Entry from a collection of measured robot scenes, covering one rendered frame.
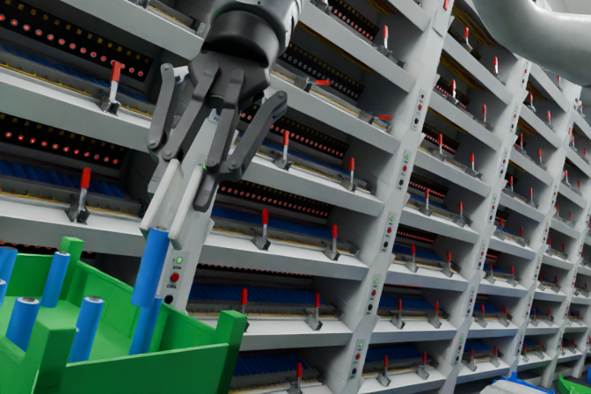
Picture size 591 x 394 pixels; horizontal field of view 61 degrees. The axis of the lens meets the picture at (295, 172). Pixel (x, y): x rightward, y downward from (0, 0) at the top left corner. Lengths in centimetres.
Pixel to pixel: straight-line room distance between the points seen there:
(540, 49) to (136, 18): 63
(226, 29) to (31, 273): 38
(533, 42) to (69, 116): 69
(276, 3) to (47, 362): 37
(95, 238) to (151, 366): 52
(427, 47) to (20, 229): 118
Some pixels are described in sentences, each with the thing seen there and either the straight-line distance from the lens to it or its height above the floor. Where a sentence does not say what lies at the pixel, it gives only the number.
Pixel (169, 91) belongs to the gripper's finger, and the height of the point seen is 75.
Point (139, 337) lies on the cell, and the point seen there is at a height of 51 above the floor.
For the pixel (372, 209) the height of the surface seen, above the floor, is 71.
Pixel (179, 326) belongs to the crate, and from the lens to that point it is 56.
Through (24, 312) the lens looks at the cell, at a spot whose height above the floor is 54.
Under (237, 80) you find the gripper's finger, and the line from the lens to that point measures 49.
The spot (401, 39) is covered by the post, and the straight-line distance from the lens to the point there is 163.
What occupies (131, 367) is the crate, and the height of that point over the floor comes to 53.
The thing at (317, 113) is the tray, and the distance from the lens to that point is 122.
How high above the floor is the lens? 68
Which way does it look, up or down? 3 degrees up
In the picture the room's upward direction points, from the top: 15 degrees clockwise
